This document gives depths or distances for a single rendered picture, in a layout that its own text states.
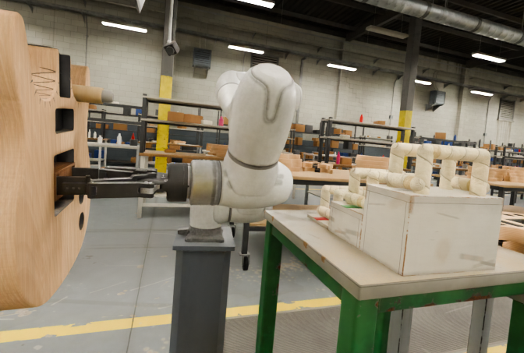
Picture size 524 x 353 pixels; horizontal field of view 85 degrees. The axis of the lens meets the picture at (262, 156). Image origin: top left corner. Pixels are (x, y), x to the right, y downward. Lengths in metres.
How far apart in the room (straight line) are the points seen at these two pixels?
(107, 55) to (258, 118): 11.73
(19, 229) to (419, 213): 0.67
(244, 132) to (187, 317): 1.16
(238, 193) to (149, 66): 11.45
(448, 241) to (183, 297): 1.10
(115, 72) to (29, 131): 11.54
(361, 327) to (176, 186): 0.45
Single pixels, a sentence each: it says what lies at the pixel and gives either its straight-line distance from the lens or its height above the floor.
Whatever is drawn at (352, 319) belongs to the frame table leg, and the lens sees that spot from 0.68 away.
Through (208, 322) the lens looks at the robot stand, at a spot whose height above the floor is 0.34.
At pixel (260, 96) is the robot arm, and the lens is 0.46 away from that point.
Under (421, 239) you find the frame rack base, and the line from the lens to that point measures 0.72.
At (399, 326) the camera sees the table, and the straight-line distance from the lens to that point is 1.38.
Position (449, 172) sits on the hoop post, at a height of 1.15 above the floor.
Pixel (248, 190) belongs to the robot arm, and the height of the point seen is 1.09.
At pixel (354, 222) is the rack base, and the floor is 0.99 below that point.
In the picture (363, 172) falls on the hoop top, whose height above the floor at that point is 1.12.
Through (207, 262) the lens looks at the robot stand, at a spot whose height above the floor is 0.62.
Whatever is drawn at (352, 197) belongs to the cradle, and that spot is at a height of 1.05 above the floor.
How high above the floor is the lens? 1.19
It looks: 3 degrees down
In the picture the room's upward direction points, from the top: 5 degrees clockwise
